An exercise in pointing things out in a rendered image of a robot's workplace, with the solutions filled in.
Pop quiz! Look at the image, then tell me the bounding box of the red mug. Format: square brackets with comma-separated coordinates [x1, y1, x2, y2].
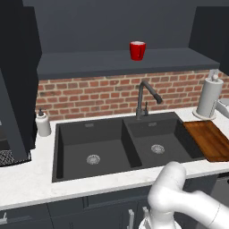
[129, 40, 147, 62]

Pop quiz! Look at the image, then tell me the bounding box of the brown wooden tray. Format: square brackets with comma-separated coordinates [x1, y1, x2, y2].
[182, 120, 229, 164]

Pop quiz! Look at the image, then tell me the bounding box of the dark grey sink tap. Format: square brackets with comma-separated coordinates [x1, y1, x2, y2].
[135, 80, 164, 121]

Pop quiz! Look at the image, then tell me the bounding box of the black double sink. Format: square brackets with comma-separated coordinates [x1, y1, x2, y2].
[51, 111, 208, 183]

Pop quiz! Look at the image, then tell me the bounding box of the white soap dispenser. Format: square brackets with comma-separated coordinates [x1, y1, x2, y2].
[35, 107, 53, 138]

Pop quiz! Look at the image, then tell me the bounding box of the dark sink front panel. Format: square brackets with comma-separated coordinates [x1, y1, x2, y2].
[85, 185, 152, 208]

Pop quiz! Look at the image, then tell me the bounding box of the white paper towel roll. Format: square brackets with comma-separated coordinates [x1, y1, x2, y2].
[191, 74, 225, 121]

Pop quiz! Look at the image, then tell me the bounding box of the dark base cupboard door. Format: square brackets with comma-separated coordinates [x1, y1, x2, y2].
[50, 201, 139, 229]

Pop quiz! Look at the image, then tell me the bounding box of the grey dishwasher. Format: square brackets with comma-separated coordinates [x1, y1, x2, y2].
[207, 173, 229, 207]

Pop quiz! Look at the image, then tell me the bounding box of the dark drawer front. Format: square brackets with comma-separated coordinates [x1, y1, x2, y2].
[0, 202, 51, 229]

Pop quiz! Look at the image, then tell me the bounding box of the dark open wall cabinet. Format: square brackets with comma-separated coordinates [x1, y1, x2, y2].
[22, 0, 221, 81]

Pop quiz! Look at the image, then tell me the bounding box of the silver cupboard door handle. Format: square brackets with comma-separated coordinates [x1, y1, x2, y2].
[141, 206, 150, 222]
[127, 208, 135, 229]

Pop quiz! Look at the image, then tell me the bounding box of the grey wall socket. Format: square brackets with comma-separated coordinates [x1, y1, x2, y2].
[208, 69, 220, 80]

